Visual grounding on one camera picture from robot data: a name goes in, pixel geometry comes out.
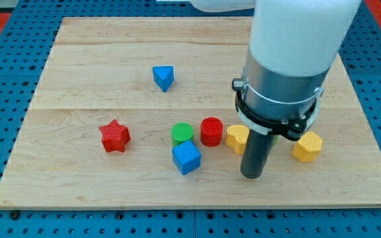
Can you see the yellow heart block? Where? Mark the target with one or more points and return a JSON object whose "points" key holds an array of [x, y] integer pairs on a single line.
{"points": [[236, 138]]}

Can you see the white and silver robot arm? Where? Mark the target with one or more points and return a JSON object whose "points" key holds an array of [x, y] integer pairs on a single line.
{"points": [[292, 45]]}

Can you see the green cylinder block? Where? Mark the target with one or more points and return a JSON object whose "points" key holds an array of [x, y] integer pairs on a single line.
{"points": [[181, 132]]}

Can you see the red cylinder block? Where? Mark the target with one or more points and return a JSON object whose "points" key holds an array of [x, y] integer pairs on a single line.
{"points": [[211, 130]]}

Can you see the blue cube block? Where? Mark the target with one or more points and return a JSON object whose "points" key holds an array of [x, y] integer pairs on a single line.
{"points": [[186, 157]]}

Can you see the blue triangle block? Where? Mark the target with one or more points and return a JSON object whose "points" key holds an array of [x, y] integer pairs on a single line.
{"points": [[163, 76]]}

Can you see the wooden board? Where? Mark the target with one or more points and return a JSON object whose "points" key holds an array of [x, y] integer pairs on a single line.
{"points": [[100, 69]]}

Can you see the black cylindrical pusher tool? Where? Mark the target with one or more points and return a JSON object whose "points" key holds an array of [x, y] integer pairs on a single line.
{"points": [[256, 153]]}

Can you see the red star block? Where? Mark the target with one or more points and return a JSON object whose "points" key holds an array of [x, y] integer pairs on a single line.
{"points": [[114, 137]]}

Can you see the yellow hexagon block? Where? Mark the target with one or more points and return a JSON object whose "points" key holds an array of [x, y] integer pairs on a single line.
{"points": [[308, 147]]}

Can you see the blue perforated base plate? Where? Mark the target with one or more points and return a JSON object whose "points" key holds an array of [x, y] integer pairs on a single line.
{"points": [[25, 44]]}

